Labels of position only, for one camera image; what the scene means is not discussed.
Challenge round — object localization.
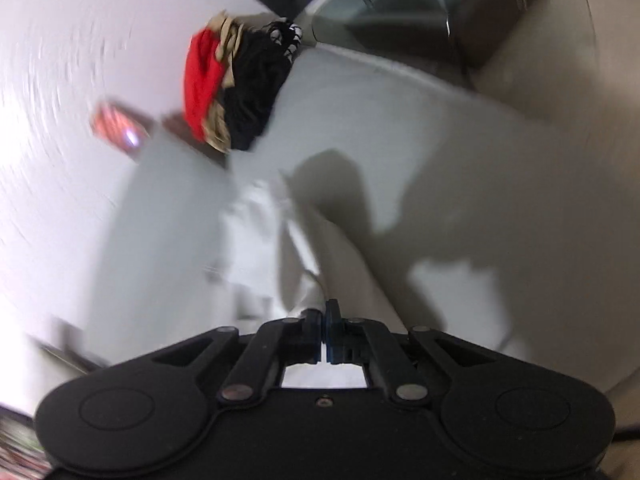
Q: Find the white hooded sweatshirt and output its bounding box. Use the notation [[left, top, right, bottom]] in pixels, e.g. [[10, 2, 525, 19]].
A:
[[202, 171, 522, 391]]

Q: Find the grey sofa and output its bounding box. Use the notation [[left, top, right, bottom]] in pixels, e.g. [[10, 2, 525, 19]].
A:
[[85, 48, 639, 389]]

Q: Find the red smartphone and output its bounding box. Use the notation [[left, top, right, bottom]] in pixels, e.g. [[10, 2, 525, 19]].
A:
[[90, 102, 149, 159]]

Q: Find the red garment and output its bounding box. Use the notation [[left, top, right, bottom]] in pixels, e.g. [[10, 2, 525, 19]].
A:
[[183, 28, 229, 143]]

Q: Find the black garment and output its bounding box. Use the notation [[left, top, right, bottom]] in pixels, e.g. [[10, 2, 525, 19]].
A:
[[221, 20, 302, 151]]

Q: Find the beige garment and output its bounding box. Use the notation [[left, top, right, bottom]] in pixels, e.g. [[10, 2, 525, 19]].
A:
[[202, 11, 245, 154]]

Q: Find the glass side table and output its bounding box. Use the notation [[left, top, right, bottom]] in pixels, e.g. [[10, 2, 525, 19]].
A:
[[298, 0, 536, 88]]

